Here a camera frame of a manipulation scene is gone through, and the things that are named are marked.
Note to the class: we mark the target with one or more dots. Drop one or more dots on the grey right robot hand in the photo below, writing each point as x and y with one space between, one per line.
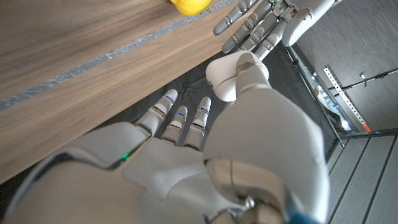
248 149

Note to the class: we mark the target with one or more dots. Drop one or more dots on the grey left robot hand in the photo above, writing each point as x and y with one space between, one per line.
264 21

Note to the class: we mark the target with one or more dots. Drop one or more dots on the yellow lemon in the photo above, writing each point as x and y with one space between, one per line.
191 6

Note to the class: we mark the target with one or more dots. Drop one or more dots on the cluttered shelf items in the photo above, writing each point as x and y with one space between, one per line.
335 107

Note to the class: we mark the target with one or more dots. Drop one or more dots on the white shelf cabinet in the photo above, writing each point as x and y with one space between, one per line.
348 102

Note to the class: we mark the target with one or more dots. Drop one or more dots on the black wall rail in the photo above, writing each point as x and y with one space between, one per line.
373 76

